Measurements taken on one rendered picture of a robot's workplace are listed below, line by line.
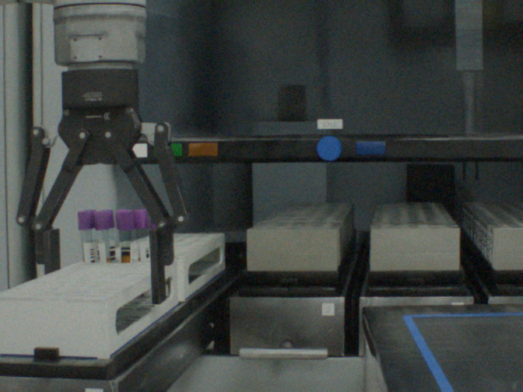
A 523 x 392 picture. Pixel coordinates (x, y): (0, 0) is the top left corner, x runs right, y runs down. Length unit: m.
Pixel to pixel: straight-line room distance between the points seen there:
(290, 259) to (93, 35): 0.46
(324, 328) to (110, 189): 0.34
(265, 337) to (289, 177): 0.71
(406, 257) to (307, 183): 0.64
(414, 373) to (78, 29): 0.45
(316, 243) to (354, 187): 0.77
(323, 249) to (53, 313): 0.52
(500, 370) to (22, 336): 0.38
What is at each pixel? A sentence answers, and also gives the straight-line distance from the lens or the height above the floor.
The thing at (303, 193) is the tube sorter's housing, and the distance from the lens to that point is 1.91.
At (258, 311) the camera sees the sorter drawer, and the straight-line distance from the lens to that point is 1.24.
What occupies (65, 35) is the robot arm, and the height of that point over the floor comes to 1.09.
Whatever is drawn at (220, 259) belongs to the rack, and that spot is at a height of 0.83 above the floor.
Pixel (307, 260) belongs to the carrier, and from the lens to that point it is 1.30.
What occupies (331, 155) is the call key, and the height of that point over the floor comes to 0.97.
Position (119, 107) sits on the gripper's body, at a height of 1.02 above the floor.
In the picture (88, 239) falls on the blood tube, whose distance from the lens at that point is 1.10.
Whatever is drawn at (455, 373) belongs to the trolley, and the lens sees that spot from 0.76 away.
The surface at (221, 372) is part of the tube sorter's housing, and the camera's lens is 1.26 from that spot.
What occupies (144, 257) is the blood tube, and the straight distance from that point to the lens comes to 1.10.
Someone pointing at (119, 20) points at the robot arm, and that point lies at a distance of 0.98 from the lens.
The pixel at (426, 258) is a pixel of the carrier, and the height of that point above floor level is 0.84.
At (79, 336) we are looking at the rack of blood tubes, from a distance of 0.85.
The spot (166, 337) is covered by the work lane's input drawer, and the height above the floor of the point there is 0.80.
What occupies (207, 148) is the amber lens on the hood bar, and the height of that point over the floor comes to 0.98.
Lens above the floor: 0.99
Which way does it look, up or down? 3 degrees down
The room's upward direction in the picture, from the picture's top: 1 degrees counter-clockwise
